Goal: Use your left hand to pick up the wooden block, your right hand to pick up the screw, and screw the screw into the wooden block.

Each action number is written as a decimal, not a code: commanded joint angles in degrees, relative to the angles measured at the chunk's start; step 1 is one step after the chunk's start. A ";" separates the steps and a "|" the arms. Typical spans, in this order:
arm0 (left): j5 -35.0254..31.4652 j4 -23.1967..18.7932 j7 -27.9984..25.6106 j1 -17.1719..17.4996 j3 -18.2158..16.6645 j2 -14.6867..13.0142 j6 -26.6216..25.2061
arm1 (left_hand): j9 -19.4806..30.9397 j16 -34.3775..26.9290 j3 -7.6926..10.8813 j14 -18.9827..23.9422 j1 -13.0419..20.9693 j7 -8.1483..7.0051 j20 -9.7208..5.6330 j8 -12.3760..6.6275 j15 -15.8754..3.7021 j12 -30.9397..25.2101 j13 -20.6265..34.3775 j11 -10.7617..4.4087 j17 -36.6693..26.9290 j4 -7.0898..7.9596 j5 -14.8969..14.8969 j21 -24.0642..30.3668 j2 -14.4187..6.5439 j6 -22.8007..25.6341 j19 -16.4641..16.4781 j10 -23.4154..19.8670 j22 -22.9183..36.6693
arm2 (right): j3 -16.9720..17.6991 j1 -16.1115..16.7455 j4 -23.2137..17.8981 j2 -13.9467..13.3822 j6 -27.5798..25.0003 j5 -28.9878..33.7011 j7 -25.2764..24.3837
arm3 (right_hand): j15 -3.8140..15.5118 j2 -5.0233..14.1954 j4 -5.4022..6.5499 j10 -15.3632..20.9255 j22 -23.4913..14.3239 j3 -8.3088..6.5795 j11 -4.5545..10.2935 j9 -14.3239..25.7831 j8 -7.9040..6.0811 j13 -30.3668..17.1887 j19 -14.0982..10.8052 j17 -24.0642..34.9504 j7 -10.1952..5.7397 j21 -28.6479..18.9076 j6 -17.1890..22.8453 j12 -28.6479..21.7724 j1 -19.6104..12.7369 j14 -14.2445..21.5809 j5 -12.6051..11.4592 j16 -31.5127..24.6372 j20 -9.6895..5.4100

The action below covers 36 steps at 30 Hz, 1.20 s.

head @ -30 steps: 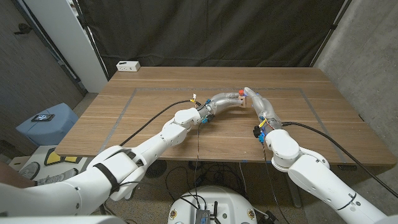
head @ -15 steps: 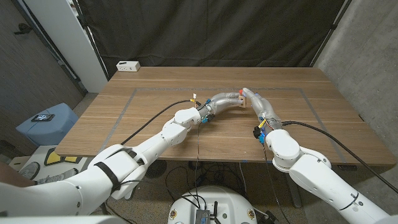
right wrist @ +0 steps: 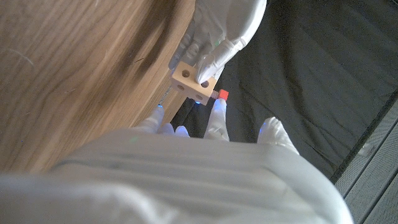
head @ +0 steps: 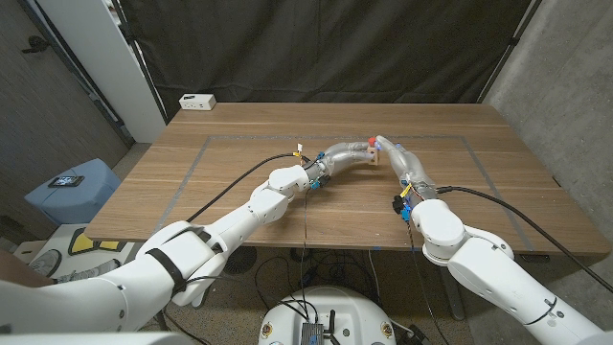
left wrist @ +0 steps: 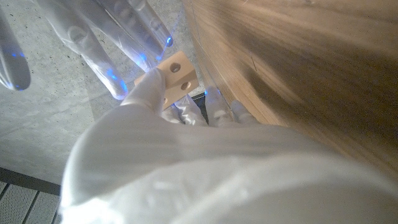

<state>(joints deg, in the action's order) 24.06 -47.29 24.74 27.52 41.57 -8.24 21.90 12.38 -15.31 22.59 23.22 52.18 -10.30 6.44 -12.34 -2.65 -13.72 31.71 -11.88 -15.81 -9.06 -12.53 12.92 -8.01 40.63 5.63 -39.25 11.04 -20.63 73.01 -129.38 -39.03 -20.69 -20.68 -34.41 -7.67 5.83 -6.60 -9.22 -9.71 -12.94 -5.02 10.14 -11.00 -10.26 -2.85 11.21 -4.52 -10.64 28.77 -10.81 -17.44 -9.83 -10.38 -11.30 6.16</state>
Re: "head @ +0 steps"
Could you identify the grey table leg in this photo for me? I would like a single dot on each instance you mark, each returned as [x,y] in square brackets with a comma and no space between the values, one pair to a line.
[455,299]

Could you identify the white base with yellow mark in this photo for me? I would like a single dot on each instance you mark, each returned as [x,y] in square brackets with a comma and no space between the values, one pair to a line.
[91,243]

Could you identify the black round floor fan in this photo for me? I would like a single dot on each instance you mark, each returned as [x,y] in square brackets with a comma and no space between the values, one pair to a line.
[242,261]

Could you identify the grey sneaker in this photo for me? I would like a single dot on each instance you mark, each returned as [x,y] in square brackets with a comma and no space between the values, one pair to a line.
[45,262]

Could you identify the white wall panel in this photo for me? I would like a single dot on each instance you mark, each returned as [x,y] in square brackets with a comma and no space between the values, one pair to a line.
[105,62]

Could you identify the black phone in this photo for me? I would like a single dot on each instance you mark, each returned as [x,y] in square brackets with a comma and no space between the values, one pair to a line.
[66,181]

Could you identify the blue stool with phone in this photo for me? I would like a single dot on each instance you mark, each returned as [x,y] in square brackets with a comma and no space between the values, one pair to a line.
[72,201]

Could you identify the person's bare leg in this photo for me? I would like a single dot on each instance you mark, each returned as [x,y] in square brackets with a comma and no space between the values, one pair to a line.
[19,273]

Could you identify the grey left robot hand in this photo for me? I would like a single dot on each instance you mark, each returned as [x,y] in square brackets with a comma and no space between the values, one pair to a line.
[342,155]

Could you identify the black backdrop curtain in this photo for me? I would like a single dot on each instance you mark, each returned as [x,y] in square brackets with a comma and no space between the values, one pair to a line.
[311,48]

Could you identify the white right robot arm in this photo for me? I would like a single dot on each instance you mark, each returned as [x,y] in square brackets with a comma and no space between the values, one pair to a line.
[479,268]

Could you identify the black backdrop stand pole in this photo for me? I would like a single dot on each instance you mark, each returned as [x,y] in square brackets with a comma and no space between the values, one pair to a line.
[507,48]
[139,62]

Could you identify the small grey finned box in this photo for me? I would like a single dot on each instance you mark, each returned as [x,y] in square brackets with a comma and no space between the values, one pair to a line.
[311,334]

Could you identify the white power strip box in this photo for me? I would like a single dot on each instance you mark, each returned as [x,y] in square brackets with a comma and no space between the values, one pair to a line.
[197,101]

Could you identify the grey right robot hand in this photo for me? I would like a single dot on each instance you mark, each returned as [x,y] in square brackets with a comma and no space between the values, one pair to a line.
[407,165]

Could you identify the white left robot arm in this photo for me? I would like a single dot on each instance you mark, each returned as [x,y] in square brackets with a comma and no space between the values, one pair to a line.
[239,220]

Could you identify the small wooden block with holes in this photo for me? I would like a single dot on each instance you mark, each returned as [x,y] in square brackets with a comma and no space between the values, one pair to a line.
[372,155]

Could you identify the red screw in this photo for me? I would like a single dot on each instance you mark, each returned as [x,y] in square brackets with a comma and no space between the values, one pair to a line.
[371,142]

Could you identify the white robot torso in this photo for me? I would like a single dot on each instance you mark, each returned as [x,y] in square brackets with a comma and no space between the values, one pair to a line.
[345,311]

